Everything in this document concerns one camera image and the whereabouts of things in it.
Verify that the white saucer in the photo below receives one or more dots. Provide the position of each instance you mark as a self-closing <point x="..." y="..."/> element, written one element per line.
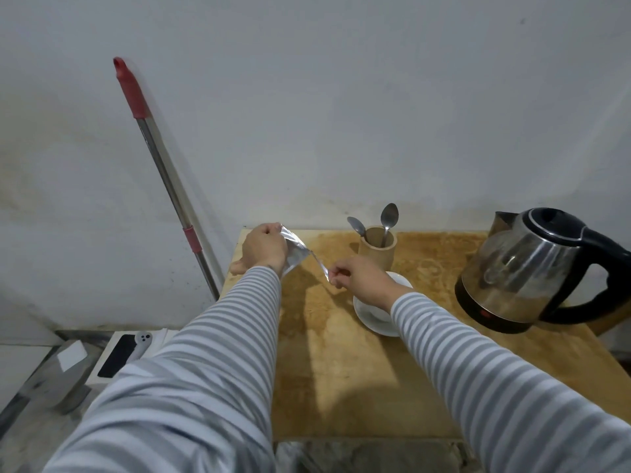
<point x="374" y="317"/>

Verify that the person's right forearm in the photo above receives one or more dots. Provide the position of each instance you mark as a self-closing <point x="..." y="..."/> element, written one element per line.
<point x="498" y="384"/>

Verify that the white box with phone picture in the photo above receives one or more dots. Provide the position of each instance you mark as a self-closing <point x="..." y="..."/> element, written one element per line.
<point x="125" y="357"/>

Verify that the grey box white label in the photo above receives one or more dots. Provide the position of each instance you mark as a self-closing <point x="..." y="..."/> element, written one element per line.
<point x="56" y="376"/>

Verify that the person's left forearm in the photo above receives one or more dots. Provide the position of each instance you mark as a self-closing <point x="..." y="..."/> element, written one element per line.
<point x="217" y="359"/>

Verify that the person's right thumb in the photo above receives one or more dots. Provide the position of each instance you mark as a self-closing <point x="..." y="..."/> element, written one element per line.
<point x="345" y="263"/>

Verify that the person's left hand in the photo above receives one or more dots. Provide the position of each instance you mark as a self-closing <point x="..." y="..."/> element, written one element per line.
<point x="263" y="248"/>

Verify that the small steel spoon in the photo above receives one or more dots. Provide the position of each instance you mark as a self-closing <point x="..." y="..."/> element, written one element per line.
<point x="357" y="226"/>

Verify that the large steel spoon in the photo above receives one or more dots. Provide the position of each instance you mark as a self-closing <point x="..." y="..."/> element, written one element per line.
<point x="389" y="216"/>

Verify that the silver foil sachet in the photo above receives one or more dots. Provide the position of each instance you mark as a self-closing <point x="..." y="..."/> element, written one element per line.
<point x="298" y="253"/>

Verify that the person's right hand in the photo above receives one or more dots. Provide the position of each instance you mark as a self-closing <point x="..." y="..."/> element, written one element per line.
<point x="365" y="283"/>

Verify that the person's left thumb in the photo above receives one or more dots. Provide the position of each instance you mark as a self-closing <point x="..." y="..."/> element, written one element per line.
<point x="238" y="267"/>

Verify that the wooden cylindrical spoon holder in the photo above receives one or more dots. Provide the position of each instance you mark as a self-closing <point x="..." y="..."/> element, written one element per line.
<point x="377" y="251"/>

